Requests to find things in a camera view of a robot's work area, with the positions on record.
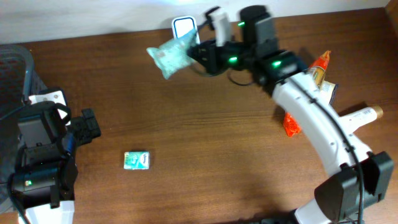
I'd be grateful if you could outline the white floral cream tube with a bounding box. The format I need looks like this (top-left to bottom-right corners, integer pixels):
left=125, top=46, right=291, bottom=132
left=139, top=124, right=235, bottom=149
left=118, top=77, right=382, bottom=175
left=339, top=105, right=384, bottom=134

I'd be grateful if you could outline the teal pocket tissue pack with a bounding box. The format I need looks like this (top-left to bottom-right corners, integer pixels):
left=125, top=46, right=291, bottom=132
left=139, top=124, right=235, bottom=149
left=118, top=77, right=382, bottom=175
left=123, top=151, right=150, bottom=170

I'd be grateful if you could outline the teal wet wipes pack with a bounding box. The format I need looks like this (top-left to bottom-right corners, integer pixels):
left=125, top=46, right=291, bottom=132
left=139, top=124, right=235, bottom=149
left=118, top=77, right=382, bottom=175
left=146, top=29, right=197, bottom=80

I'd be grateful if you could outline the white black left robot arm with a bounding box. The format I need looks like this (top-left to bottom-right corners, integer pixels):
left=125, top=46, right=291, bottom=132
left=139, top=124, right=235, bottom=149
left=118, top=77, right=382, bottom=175
left=1, top=101, right=101, bottom=223

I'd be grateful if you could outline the white blue noodle bag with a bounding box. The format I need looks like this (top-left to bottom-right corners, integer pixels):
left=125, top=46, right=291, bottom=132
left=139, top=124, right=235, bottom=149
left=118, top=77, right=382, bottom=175
left=320, top=81, right=338, bottom=105

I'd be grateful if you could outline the orange spaghetti packet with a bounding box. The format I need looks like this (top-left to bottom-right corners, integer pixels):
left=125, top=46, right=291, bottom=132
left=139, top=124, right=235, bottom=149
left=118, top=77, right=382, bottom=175
left=283, top=50, right=331, bottom=137

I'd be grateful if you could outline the grey plastic mesh basket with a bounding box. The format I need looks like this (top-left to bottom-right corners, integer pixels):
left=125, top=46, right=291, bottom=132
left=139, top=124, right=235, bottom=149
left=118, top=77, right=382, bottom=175
left=1, top=45, right=46, bottom=213

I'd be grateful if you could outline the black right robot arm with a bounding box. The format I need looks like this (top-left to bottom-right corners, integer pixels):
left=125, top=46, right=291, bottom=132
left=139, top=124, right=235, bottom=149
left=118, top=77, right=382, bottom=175
left=187, top=5, right=394, bottom=223

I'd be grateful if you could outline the white barcode scanner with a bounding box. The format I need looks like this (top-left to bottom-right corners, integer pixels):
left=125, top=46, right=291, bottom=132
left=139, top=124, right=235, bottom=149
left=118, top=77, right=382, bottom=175
left=172, top=16, right=200, bottom=45

